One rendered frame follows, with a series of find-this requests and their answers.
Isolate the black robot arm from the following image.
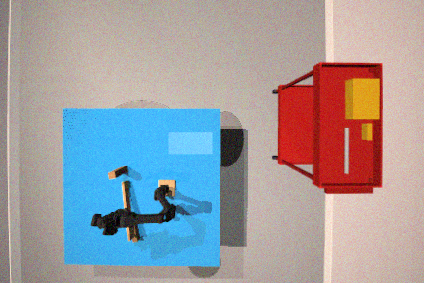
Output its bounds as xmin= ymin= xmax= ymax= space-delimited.
xmin=97 ymin=185 xmax=176 ymax=235

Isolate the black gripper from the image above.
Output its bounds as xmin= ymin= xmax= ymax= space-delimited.
xmin=90 ymin=214 xmax=120 ymax=226

